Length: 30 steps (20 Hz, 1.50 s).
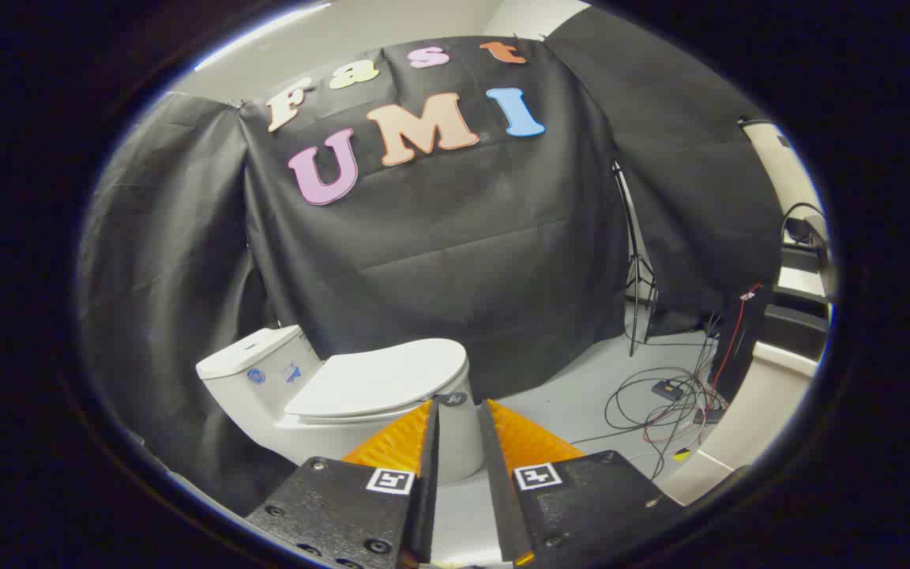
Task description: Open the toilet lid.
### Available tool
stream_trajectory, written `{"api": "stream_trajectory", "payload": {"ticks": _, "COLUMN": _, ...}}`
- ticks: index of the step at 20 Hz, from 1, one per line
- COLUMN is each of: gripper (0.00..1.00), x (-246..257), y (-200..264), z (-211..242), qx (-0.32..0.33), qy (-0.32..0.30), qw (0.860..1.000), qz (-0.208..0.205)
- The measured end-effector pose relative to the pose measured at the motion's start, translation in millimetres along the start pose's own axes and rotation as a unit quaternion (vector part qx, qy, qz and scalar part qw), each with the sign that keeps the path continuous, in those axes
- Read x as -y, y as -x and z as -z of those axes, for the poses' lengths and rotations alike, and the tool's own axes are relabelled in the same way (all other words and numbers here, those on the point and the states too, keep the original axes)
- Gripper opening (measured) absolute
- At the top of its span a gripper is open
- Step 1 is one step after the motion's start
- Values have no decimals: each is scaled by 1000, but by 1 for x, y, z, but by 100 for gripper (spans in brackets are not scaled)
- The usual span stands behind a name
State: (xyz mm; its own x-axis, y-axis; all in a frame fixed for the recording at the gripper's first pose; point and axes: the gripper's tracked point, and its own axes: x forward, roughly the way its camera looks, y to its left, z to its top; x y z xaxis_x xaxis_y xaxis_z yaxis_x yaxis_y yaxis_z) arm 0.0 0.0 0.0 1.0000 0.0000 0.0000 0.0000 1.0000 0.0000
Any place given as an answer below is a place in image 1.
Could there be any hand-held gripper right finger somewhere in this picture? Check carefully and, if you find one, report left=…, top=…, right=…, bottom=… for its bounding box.
left=477, top=399, right=686, bottom=568

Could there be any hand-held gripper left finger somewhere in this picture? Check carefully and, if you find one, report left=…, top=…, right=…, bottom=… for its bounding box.
left=246, top=400, right=441, bottom=569

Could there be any white toilet lid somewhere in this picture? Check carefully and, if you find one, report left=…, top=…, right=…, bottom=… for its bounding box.
left=284, top=338, right=469, bottom=419

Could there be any white toilet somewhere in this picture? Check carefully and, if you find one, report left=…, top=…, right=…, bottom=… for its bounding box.
left=196, top=325, right=487, bottom=484

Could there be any black backdrop cloth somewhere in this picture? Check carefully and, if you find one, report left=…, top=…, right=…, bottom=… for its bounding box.
left=76, top=8, right=785, bottom=514

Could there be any black tripod stand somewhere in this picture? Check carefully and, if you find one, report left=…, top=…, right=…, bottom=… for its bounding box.
left=613, top=162, right=660, bottom=357

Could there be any white curved furniture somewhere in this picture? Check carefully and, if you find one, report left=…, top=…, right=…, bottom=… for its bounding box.
left=660, top=341, right=821, bottom=507

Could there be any dark desk equipment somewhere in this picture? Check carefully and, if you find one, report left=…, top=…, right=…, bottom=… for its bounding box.
left=777, top=202, right=837, bottom=303

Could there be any black cable tangle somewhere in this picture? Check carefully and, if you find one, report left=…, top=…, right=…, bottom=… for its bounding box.
left=572, top=315, right=732, bottom=479

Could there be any red cable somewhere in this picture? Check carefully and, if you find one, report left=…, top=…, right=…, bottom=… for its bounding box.
left=643, top=283, right=764, bottom=445

